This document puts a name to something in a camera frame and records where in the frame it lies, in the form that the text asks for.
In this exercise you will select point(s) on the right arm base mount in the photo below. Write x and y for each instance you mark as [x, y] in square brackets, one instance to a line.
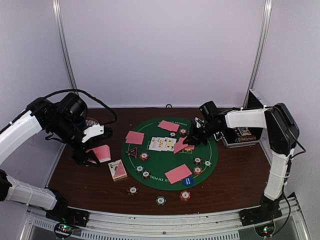
[253, 216]

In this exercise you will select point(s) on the aluminium poker chip case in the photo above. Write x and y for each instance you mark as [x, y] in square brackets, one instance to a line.
[243, 136]

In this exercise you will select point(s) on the orange 5 chip stack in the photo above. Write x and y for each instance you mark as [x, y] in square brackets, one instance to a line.
[185, 196]

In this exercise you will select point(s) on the blue small blind button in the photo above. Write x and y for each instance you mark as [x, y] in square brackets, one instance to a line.
[188, 181]

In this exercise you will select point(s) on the right aluminium frame post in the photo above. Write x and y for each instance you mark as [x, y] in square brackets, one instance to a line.
[264, 30]

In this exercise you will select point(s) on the dealt card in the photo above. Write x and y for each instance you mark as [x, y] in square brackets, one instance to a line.
[179, 173]
[169, 126]
[134, 137]

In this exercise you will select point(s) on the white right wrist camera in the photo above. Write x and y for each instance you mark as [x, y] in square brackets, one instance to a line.
[198, 122]

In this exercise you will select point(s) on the round green poker mat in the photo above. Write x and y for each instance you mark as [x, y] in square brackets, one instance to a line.
[166, 170]

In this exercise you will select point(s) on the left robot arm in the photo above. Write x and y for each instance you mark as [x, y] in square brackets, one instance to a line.
[62, 115]

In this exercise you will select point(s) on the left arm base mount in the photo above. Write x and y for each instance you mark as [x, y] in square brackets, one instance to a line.
[73, 217]

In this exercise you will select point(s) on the red-backed card deck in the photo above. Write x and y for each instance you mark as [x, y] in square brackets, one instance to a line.
[102, 153]

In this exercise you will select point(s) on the playing card box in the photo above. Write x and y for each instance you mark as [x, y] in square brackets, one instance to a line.
[117, 170]

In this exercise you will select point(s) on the green 20 chip stack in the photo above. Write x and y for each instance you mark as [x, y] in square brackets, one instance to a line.
[160, 200]

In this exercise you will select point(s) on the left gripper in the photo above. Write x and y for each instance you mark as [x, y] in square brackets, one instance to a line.
[80, 158]

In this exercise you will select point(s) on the patterned round plate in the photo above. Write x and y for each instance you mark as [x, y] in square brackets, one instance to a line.
[90, 122]

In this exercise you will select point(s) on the front aluminium rail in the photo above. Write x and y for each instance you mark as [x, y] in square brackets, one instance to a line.
[225, 225]

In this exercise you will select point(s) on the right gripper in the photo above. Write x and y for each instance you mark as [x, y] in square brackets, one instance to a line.
[193, 138]

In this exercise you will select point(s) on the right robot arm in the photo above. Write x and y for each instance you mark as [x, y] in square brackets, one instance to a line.
[282, 132]

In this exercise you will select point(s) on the black triangular all-in button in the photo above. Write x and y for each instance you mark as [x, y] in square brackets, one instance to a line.
[132, 152]

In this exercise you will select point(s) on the dark blue mug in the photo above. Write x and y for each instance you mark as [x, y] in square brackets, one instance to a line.
[80, 122]

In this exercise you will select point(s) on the black 100 chip stack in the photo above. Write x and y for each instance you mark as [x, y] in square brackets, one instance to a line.
[132, 190]

